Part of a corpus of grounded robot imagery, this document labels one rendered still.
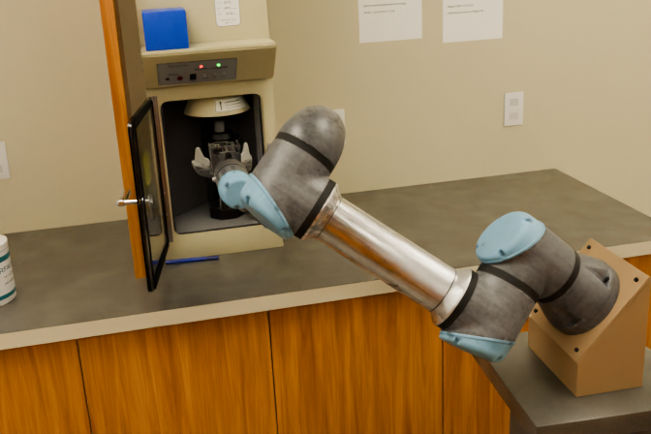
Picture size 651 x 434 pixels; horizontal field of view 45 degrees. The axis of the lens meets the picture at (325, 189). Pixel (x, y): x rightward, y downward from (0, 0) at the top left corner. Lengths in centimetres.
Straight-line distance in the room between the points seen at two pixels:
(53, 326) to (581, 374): 113
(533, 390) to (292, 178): 59
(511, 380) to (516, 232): 31
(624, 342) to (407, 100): 135
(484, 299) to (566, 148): 160
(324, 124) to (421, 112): 133
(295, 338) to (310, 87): 88
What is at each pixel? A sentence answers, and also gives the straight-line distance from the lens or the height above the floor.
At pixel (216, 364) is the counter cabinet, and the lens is 199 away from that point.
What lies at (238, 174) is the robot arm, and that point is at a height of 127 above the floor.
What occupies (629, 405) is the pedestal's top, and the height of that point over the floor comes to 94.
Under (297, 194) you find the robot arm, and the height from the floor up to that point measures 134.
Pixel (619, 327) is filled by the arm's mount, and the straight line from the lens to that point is 149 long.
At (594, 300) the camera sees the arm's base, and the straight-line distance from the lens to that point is 146.
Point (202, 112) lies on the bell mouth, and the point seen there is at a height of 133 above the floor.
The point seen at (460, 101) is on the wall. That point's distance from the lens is 269.
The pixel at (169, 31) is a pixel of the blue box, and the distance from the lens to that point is 190.
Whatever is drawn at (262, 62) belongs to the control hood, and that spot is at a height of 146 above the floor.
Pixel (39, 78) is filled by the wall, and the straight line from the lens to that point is 247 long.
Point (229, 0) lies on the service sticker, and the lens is 202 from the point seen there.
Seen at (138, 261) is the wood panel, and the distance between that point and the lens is 205.
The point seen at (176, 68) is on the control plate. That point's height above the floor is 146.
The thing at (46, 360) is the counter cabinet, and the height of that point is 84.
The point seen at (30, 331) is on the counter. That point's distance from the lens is 191.
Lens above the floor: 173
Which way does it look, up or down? 17 degrees down
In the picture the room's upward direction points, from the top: 3 degrees counter-clockwise
